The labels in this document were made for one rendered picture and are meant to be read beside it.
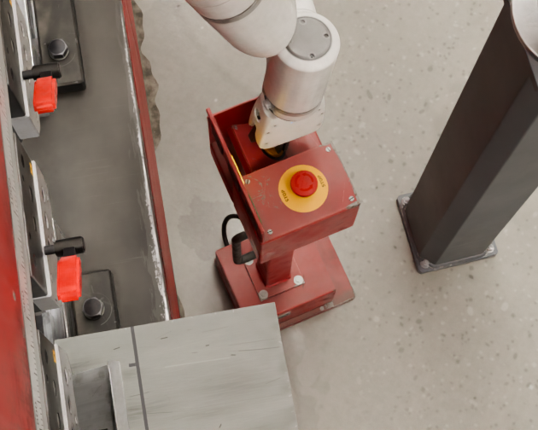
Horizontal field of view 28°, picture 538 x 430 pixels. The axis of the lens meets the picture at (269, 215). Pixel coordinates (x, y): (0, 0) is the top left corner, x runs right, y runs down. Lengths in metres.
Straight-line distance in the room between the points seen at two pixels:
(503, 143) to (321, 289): 0.67
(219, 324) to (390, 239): 1.13
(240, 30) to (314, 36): 0.18
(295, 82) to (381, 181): 1.07
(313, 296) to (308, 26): 0.95
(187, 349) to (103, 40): 0.49
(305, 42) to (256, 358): 0.39
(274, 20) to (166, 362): 0.41
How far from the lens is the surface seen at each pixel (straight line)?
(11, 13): 1.22
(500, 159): 1.71
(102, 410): 1.23
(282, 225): 1.53
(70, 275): 1.07
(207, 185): 2.37
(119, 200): 1.45
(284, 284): 2.18
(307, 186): 1.52
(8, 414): 0.84
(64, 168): 1.48
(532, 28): 1.44
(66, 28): 1.52
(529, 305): 2.38
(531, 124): 1.57
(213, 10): 1.13
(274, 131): 1.50
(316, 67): 1.32
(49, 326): 1.29
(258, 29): 1.18
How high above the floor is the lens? 2.25
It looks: 73 degrees down
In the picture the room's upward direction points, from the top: 4 degrees clockwise
